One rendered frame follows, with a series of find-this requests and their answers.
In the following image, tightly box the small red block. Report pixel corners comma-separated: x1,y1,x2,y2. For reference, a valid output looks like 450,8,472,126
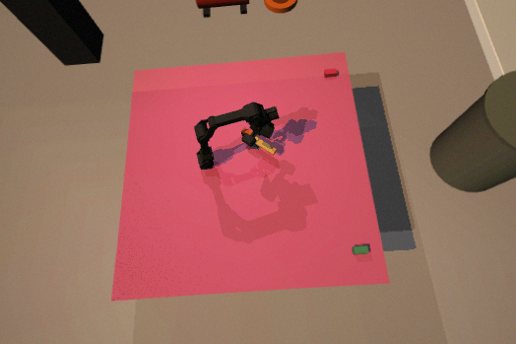
324,69,337,78

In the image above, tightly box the small green block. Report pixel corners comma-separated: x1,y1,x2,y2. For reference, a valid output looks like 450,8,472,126
353,246,369,254

